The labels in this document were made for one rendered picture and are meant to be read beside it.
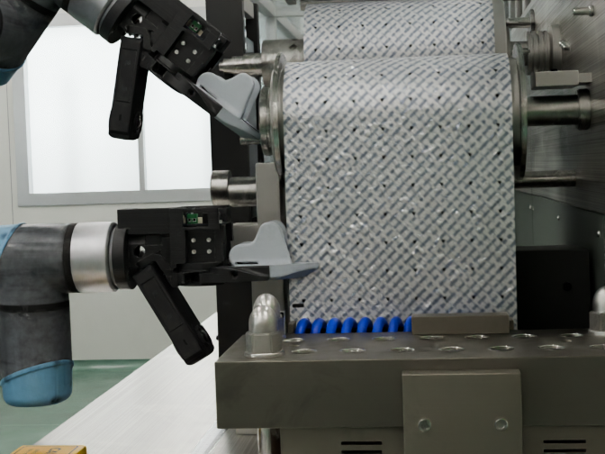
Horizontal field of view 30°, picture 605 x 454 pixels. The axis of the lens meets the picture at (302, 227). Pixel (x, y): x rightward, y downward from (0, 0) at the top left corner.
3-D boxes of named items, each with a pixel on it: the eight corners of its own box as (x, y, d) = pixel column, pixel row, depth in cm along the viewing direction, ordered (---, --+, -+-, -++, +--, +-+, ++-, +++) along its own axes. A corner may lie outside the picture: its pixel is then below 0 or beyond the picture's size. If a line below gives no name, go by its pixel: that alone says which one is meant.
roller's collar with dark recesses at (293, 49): (268, 90, 152) (266, 42, 152) (312, 88, 151) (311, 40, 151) (262, 87, 146) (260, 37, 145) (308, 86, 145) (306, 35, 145)
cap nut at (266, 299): (252, 336, 114) (250, 291, 114) (288, 335, 114) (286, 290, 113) (246, 341, 110) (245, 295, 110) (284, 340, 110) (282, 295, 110)
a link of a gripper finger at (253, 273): (266, 267, 114) (182, 268, 115) (267, 281, 114) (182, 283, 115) (274, 262, 119) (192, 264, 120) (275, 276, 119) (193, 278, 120)
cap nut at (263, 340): (248, 351, 105) (246, 303, 104) (286, 350, 104) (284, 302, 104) (241, 358, 101) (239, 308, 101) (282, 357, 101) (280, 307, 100)
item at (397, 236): (291, 337, 119) (284, 161, 118) (517, 332, 117) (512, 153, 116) (290, 338, 119) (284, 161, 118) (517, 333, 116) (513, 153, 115)
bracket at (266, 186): (239, 425, 132) (229, 164, 131) (293, 424, 132) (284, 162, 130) (231, 435, 127) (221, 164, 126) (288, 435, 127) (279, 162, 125)
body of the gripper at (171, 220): (224, 206, 115) (108, 210, 116) (227, 291, 115) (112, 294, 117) (236, 204, 123) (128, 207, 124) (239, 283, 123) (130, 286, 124)
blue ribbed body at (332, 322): (297, 349, 118) (296, 315, 118) (505, 345, 116) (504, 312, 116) (293, 354, 115) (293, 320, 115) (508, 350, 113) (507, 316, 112)
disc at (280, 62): (291, 186, 132) (286, 59, 131) (295, 186, 131) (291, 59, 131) (275, 190, 117) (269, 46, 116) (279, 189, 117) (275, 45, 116)
